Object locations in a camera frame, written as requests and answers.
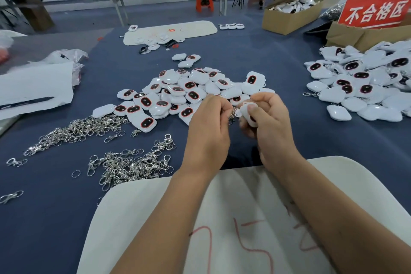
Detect person's right hand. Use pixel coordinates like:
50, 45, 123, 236
239, 91, 303, 175

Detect person's left hand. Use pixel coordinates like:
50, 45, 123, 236
180, 95, 234, 178

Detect white plastic tag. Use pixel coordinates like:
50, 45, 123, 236
239, 100, 259, 129

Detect person's right forearm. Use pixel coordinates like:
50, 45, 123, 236
279, 155, 411, 274

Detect person's left forearm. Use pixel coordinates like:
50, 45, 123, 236
128, 168, 222, 274

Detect white foam board red marks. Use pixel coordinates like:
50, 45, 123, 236
77, 156, 411, 274

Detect open cardboard box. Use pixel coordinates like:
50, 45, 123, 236
262, 0, 328, 36

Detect long white foam board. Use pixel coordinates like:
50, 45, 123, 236
123, 21, 218, 47

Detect flat brown cardboard box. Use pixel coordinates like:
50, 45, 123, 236
326, 20, 411, 53

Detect red plastic stool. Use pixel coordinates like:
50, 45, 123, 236
196, 0, 215, 13

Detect red sign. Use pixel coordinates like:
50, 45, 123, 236
338, 0, 411, 29

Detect white paper sheet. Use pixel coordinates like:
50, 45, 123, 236
0, 62, 75, 121

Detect black pen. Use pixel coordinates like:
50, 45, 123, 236
0, 96, 55, 111

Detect white plastic bag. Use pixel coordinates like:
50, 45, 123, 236
0, 30, 28, 47

